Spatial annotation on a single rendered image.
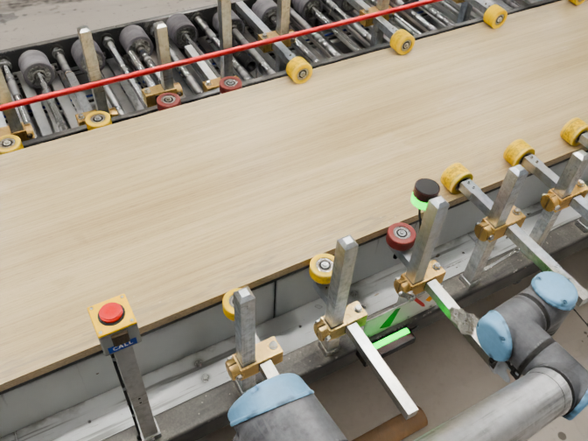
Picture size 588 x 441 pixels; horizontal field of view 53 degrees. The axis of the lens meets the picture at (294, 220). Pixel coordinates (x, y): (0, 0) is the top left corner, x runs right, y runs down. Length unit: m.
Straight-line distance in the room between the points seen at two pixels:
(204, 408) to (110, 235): 0.52
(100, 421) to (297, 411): 0.96
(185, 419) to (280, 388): 0.78
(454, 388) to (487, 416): 1.51
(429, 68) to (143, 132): 1.07
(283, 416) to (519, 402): 0.42
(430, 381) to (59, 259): 1.50
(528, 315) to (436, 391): 1.27
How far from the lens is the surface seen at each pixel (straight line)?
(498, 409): 1.01
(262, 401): 0.81
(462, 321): 1.58
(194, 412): 1.57
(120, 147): 1.92
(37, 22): 4.53
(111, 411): 1.70
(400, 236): 1.66
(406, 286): 1.60
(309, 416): 0.80
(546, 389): 1.12
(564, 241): 2.12
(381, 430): 2.26
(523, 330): 1.22
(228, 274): 1.54
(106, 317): 1.10
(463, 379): 2.52
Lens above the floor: 2.13
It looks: 48 degrees down
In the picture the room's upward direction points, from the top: 4 degrees clockwise
